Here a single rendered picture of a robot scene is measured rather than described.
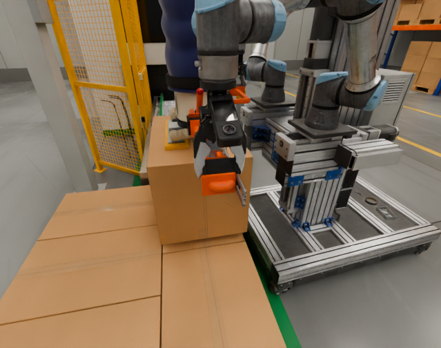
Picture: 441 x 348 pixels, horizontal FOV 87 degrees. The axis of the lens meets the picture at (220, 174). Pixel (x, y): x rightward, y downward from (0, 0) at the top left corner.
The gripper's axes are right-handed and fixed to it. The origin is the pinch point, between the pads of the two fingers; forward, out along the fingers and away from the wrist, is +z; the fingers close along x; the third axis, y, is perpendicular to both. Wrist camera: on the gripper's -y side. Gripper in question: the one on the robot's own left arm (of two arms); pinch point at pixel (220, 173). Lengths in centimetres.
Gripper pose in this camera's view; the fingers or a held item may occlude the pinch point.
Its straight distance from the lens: 53.6
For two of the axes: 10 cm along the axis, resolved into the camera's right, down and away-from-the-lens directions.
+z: 0.0, 8.6, 5.1
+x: -9.8, 0.9, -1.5
